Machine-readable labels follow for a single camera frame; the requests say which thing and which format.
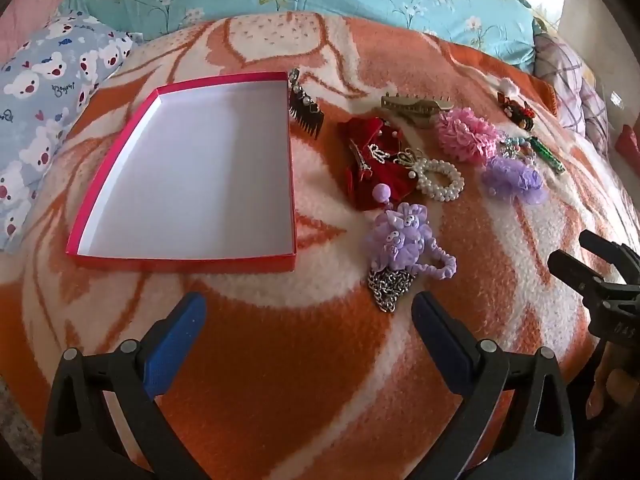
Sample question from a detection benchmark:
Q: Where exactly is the pink flower scrunchie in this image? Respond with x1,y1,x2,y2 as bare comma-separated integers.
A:
434,108,503,163

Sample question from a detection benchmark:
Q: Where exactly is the red cloth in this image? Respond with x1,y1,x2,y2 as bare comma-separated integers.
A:
615,125,640,163

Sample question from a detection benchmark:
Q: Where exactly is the crystal beaded hair clip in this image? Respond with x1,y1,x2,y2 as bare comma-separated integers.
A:
500,132,537,161

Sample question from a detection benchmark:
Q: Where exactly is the person's right hand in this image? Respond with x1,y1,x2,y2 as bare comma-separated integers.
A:
582,340,640,422

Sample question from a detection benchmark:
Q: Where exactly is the silver chain necklace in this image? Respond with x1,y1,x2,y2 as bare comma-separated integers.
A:
367,266,416,313

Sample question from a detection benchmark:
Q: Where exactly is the red velvet bow hair clip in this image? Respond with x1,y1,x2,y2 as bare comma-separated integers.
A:
336,116,426,211

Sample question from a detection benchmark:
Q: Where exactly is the white pearl bracelet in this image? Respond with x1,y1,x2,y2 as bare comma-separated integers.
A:
395,147,466,203

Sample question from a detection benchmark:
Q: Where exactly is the plain purple flower hair tie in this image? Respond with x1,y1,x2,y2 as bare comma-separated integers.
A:
481,154,546,206

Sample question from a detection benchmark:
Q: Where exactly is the black pearl hair comb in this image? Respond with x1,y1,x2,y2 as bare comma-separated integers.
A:
287,69,326,140

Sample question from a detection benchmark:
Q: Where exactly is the pink quilt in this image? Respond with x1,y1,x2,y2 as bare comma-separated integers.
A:
0,0,96,68

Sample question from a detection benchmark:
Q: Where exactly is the dark metal hair barrette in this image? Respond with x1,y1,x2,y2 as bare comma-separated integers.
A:
347,140,373,177

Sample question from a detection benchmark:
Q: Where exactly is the red and black hair clip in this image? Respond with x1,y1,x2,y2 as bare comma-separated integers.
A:
496,80,537,127

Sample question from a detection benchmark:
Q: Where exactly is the lilac pompom hair tie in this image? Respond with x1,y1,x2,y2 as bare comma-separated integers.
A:
372,183,396,209

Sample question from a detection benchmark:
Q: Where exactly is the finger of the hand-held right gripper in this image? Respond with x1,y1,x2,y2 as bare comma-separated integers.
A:
579,230,640,283
547,250,610,307

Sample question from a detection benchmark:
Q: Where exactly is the bronze claw hair clip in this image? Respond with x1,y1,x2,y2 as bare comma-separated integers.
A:
380,92,453,128

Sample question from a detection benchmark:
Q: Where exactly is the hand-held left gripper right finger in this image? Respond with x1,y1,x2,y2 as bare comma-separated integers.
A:
410,291,576,480

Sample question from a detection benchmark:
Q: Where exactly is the bear print pillow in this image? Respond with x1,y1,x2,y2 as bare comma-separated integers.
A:
0,10,136,253

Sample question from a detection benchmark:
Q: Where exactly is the orange and white blanket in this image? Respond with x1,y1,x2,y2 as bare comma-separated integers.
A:
0,12,640,480

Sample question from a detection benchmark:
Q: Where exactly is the green sequin hair clip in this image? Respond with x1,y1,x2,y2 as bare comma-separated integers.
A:
530,135,567,173

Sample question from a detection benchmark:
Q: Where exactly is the plaid pillow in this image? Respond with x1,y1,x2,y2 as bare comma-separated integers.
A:
532,17,611,153

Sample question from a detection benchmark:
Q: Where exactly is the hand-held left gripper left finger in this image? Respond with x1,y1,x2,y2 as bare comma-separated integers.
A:
41,292,208,480

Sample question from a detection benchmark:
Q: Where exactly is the red cardboard box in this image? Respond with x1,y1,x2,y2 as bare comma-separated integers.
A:
65,72,298,273

